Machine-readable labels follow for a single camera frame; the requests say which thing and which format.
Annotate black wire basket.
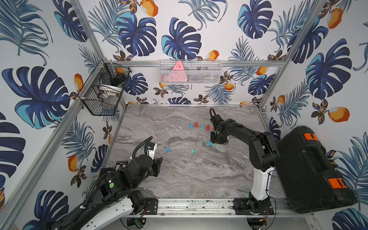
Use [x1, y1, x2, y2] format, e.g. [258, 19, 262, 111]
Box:
[78, 59, 132, 116]

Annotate pink triangular object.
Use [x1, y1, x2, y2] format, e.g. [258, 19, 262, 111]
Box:
[169, 60, 188, 83]

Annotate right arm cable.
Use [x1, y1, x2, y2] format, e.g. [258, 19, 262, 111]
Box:
[209, 107, 220, 123]

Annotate black card with labels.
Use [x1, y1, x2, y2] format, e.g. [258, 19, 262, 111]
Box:
[115, 161, 128, 171]

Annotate clear wall shelf basket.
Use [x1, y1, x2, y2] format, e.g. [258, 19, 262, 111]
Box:
[158, 60, 222, 85]

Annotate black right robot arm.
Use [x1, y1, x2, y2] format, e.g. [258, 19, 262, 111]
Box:
[210, 115, 279, 214]

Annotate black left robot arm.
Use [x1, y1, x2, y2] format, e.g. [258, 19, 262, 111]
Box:
[41, 155, 163, 230]

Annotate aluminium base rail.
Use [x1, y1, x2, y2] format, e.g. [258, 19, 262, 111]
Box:
[137, 198, 314, 218]

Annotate black plastic tool case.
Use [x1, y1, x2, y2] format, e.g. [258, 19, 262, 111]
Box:
[276, 126, 357, 214]

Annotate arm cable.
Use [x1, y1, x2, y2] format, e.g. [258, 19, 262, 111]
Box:
[132, 136, 154, 159]
[209, 107, 220, 123]

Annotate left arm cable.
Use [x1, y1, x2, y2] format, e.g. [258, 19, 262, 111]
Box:
[132, 136, 154, 159]

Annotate white items in wire basket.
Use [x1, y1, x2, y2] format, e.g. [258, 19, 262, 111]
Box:
[98, 84, 122, 105]

